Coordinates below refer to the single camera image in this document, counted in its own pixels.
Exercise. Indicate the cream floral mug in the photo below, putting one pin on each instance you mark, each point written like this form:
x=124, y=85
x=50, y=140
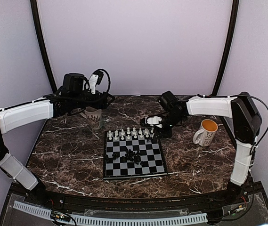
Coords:
x=93, y=117

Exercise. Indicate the black left frame post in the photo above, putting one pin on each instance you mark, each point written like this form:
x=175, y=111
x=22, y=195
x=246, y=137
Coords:
x=42, y=46

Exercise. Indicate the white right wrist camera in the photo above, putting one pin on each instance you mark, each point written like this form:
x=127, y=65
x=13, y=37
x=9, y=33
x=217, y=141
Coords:
x=152, y=121

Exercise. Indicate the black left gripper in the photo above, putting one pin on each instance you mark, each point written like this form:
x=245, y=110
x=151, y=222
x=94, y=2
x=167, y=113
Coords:
x=102, y=97

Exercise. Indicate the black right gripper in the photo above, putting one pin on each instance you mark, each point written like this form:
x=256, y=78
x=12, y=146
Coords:
x=163, y=134

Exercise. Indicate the black right frame post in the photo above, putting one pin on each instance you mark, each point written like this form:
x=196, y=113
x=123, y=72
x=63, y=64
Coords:
x=227, y=47

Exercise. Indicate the black front rail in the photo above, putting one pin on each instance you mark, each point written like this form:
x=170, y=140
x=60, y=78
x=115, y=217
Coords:
x=62, y=201

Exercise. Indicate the white mug orange interior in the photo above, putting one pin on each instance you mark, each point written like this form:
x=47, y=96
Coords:
x=204, y=136

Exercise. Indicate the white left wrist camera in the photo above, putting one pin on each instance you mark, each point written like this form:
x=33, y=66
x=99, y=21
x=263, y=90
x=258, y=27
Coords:
x=94, y=80

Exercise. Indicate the black frame post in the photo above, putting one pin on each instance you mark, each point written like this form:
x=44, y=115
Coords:
x=42, y=46
x=227, y=47

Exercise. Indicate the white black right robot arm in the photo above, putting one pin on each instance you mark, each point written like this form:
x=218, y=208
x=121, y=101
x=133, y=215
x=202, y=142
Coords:
x=246, y=123

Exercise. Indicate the black grey chess board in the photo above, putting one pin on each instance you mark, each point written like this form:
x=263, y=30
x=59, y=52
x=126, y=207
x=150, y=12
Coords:
x=153, y=164

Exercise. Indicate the pile of black chess pieces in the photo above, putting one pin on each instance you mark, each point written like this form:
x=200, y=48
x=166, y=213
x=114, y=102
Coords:
x=129, y=156

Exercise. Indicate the white slotted cable duct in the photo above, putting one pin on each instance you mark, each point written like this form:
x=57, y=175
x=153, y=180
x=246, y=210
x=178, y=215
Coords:
x=78, y=220

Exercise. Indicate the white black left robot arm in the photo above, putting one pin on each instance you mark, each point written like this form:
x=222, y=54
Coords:
x=76, y=94

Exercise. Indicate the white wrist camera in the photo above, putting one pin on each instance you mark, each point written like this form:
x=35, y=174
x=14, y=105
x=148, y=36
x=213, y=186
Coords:
x=94, y=80
x=152, y=121

